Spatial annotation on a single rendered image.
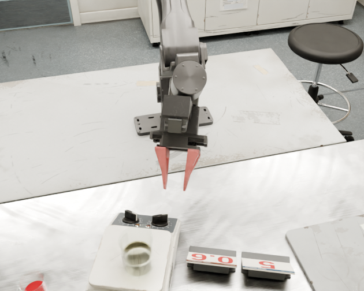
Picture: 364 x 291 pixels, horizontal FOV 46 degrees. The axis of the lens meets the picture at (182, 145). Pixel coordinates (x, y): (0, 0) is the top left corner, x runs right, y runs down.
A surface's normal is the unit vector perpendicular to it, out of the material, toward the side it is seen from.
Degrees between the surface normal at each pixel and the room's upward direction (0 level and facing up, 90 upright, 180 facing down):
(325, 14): 90
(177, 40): 29
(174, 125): 77
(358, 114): 0
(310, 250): 0
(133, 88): 0
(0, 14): 90
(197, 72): 42
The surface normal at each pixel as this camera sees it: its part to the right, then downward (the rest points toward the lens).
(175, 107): -0.07, -0.13
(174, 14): 0.06, -0.33
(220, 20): 0.24, 0.65
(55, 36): 0.00, -0.75
